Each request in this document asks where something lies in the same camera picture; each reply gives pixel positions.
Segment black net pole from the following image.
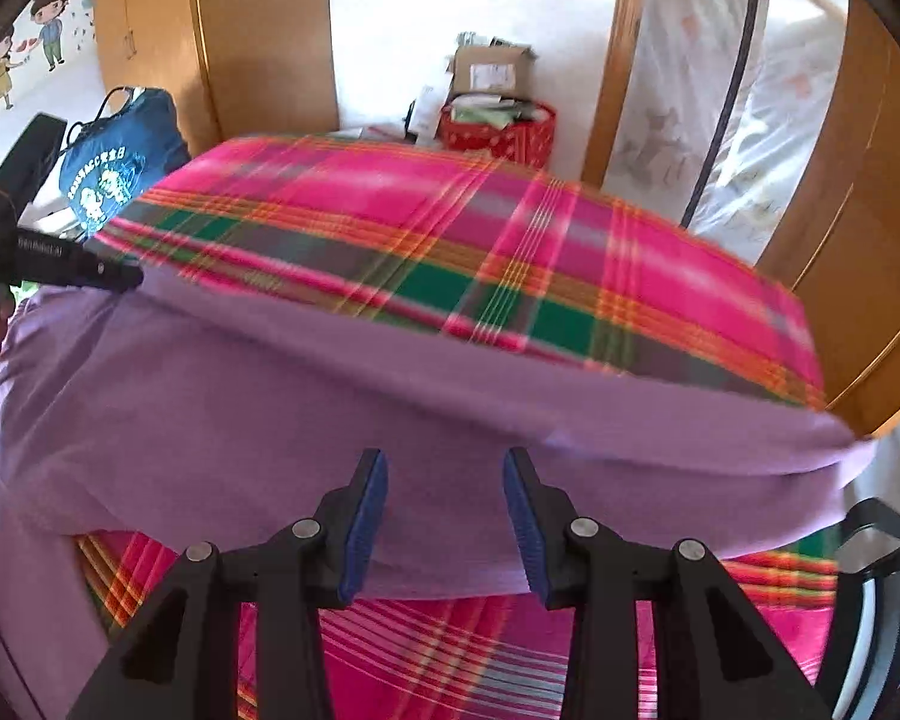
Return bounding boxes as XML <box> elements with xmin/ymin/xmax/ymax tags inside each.
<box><xmin>681</xmin><ymin>0</ymin><xmax>764</xmax><ymax>232</ymax></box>

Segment red basket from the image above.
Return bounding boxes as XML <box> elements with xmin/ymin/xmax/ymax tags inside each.
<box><xmin>440</xmin><ymin>100</ymin><xmax>558</xmax><ymax>168</ymax></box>

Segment plaid bed sheet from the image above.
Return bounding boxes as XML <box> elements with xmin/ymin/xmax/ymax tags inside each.
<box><xmin>67</xmin><ymin>133</ymin><xmax>841</xmax><ymax>720</ymax></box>

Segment cartoon couple wall sticker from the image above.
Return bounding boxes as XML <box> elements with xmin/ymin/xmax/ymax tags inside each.
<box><xmin>0</xmin><ymin>0</ymin><xmax>76</xmax><ymax>140</ymax></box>

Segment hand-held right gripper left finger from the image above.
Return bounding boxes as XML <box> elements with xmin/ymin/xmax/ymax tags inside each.
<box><xmin>66</xmin><ymin>448</ymin><xmax>389</xmax><ymax>720</ymax></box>

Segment purple sweater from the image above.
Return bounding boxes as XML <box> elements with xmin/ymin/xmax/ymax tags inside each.
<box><xmin>0</xmin><ymin>270</ymin><xmax>880</xmax><ymax>720</ymax></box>

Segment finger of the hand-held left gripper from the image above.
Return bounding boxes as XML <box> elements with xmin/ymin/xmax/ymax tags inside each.
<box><xmin>15</xmin><ymin>236</ymin><xmax>146</xmax><ymax>293</ymax></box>

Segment wooden door frame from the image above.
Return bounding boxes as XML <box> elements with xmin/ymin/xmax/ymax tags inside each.
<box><xmin>583</xmin><ymin>0</ymin><xmax>650</xmax><ymax>190</ymax></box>

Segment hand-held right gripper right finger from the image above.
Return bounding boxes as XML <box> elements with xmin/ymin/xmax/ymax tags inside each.
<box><xmin>502</xmin><ymin>447</ymin><xmax>833</xmax><ymax>720</ymax></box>

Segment wooden door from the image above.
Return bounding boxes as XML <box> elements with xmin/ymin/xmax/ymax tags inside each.
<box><xmin>754</xmin><ymin>0</ymin><xmax>900</xmax><ymax>437</ymax></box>

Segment cardboard box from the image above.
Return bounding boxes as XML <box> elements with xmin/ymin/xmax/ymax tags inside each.
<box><xmin>450</xmin><ymin>41</ymin><xmax>539</xmax><ymax>102</ymax></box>

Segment blue printed bag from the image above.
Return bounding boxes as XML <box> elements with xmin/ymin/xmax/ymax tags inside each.
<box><xmin>58</xmin><ymin>88</ymin><xmax>190</xmax><ymax>231</ymax></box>

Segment black chair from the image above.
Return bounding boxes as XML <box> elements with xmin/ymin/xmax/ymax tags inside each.
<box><xmin>816</xmin><ymin>499</ymin><xmax>900</xmax><ymax>720</ymax></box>

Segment wooden wardrobe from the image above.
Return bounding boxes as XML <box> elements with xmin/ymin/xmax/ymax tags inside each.
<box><xmin>92</xmin><ymin>0</ymin><xmax>340</xmax><ymax>158</ymax></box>

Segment white printed mosquito net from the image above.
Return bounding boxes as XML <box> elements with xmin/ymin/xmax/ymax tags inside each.
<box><xmin>607</xmin><ymin>0</ymin><xmax>850</xmax><ymax>265</ymax></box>

